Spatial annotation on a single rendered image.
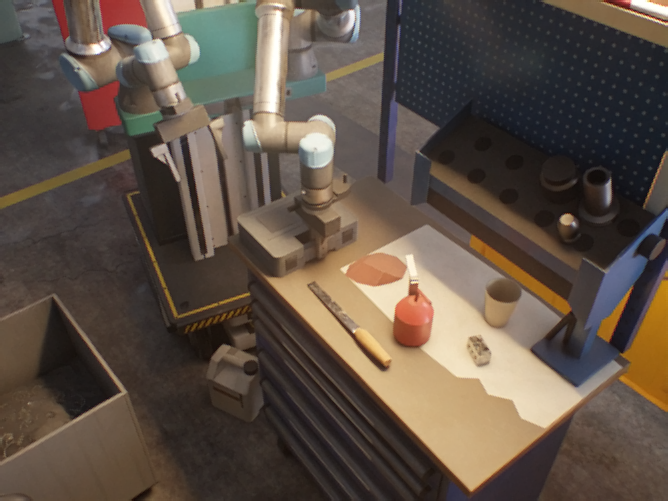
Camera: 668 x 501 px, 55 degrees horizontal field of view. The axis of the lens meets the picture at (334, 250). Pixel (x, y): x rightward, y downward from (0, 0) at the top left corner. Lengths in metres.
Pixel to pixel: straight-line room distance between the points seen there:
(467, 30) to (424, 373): 0.76
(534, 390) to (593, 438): 1.19
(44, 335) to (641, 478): 2.10
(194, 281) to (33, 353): 0.62
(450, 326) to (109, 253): 2.12
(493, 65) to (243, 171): 1.29
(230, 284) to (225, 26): 0.96
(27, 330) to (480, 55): 1.65
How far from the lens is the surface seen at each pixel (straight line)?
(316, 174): 1.45
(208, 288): 2.51
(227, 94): 2.07
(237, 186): 2.54
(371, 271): 1.57
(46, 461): 1.99
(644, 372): 2.55
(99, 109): 3.94
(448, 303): 1.56
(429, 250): 1.69
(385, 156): 1.87
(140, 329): 2.87
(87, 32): 1.85
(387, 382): 1.39
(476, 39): 1.51
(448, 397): 1.38
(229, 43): 2.17
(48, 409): 2.32
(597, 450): 2.58
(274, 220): 1.66
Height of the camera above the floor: 2.05
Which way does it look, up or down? 41 degrees down
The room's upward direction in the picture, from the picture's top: straight up
